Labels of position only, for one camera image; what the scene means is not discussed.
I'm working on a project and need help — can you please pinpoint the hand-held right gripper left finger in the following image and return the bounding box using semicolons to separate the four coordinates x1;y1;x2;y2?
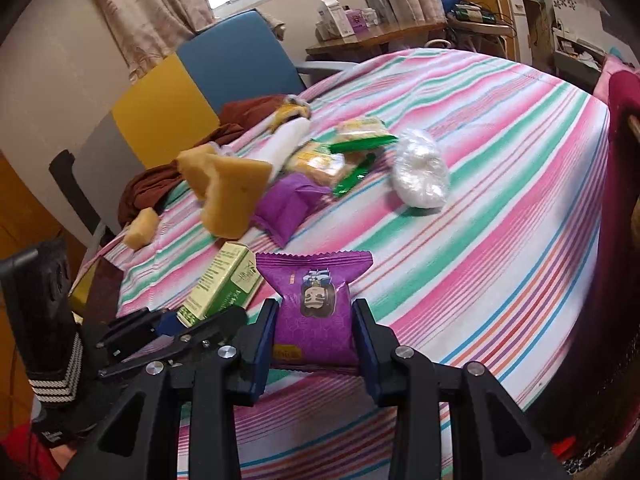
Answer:
60;297;281;480

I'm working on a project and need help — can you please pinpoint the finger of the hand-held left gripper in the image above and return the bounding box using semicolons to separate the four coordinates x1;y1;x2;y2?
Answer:
94;307;171;361
97;306;249;380

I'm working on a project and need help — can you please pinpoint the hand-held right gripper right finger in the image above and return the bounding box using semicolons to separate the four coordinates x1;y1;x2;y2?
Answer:
350;297;571;480

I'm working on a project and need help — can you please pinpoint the green and cream carton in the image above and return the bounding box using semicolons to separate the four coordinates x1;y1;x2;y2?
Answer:
176;241;261;330

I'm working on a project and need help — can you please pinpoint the purple snack packet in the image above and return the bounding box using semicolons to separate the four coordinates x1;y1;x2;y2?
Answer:
255;249;375;372
250;172;333;248

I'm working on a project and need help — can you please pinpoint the small yellow sponge piece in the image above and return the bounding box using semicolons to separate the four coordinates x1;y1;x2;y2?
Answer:
122;206;161;251

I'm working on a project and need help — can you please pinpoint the large yellow sponge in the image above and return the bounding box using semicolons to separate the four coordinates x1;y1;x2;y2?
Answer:
201;155;273;240

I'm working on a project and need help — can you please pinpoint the clear plastic bag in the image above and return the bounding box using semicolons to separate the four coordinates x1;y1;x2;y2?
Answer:
390;127;451;209

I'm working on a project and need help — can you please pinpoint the yellow snack packet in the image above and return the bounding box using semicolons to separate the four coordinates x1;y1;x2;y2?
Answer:
334;116;391;146
285;140;351;191

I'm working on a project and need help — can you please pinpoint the white foam block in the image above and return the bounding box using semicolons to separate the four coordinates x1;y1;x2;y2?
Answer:
260;115;312;181

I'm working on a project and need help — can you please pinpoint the person's left forearm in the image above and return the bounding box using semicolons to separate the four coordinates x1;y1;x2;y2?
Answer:
27;332;88;448

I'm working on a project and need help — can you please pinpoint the wooden cabinet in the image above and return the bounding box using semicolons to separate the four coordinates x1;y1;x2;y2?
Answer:
0;152;88;271

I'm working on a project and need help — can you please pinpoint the brown cloth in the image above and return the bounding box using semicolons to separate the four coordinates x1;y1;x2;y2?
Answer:
117;95;301;228

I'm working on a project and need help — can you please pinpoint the green toothbrush pack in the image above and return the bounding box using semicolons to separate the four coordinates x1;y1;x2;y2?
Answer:
327;134;400;156
332;152;377;198

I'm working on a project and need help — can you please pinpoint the person's red clothing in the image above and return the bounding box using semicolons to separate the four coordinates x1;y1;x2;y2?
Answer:
0;425;71;480

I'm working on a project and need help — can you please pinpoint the striped bedsheet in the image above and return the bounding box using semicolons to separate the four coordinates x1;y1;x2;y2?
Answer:
75;45;613;480

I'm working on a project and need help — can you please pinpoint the grey yellow blue chair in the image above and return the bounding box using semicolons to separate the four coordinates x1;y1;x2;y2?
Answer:
47;7;361;251

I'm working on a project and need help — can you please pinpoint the yellow patterned pouch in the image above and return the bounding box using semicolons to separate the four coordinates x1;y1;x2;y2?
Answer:
272;96;312;123

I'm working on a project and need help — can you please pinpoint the wooden desk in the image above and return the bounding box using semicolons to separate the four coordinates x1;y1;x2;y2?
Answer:
305;20;451;68

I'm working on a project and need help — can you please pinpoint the white box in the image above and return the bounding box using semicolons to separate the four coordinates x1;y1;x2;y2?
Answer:
315;0;351;41

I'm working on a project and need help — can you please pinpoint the wooden side table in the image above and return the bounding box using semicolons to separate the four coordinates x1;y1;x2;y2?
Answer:
447;0;518;56

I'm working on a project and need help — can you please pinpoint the pink blanket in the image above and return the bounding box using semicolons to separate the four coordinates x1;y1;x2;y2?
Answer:
592;55;640;161

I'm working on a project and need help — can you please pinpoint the white shelf unit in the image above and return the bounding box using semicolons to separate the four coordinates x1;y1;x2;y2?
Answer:
550;0;616;91

